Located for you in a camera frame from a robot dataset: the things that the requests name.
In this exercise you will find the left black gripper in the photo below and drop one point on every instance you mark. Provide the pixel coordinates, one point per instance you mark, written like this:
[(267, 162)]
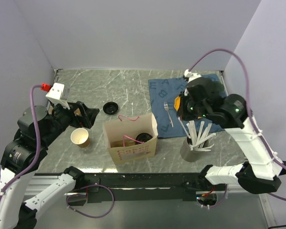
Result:
[(87, 119)]

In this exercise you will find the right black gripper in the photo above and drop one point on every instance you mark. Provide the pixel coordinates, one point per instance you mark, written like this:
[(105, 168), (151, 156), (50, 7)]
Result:
[(181, 111)]

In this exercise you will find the brown paper coffee cup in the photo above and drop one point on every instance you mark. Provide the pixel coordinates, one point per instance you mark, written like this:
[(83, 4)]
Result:
[(80, 137)]

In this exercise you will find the pink cream paper gift bag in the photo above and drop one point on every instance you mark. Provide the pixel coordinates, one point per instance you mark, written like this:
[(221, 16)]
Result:
[(131, 138)]

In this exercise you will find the black plastic cup lid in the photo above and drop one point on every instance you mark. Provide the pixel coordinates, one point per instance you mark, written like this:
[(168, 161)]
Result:
[(142, 138), (111, 108)]

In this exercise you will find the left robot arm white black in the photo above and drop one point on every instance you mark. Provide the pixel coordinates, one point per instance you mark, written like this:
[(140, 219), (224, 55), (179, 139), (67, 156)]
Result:
[(22, 157)]

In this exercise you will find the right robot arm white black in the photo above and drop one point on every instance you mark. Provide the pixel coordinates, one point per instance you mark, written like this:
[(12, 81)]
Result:
[(260, 172)]

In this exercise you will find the orange dotted plate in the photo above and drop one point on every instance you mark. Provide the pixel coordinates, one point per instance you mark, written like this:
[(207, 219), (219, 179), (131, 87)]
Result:
[(177, 101)]

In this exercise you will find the silver fork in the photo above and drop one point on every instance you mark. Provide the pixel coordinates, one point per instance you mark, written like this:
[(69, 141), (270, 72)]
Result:
[(166, 107)]

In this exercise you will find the blue lettered cloth placemat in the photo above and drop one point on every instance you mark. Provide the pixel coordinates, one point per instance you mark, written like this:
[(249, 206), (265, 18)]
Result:
[(166, 90)]

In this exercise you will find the grey cylindrical straw holder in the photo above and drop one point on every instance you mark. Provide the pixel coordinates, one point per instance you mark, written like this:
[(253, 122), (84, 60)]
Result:
[(190, 154)]

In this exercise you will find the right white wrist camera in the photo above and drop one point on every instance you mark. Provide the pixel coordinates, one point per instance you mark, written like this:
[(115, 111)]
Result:
[(188, 76)]

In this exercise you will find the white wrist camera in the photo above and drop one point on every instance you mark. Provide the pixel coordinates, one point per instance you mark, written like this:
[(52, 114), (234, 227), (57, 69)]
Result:
[(57, 94), (188, 76)]

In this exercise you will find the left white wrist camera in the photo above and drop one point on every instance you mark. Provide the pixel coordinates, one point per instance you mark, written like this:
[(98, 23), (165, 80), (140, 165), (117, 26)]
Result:
[(57, 94)]

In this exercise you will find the black mounting base rail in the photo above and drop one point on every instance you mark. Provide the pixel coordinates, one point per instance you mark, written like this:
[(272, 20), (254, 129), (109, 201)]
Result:
[(143, 186)]

